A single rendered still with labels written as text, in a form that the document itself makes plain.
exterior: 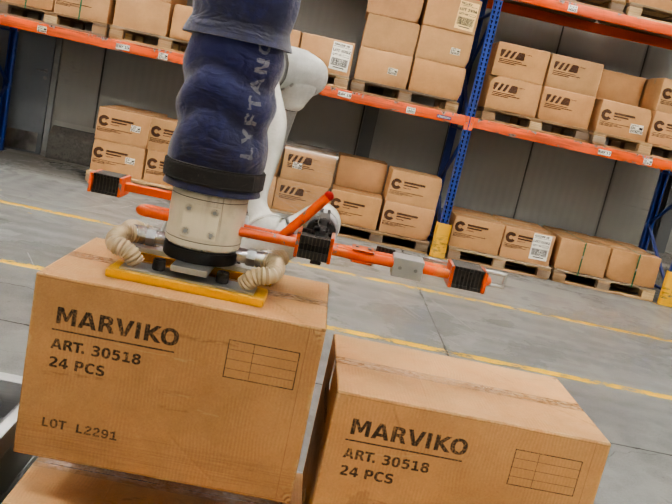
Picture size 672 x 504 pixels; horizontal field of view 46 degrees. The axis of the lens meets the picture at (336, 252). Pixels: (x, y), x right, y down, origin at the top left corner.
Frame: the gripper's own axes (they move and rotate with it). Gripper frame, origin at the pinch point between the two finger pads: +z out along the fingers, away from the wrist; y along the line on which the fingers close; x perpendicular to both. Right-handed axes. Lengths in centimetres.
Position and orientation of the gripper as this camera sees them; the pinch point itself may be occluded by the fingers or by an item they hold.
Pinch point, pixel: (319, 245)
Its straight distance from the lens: 180.7
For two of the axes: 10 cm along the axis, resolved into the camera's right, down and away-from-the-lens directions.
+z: 0.1, 2.0, -9.8
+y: -2.1, 9.6, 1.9
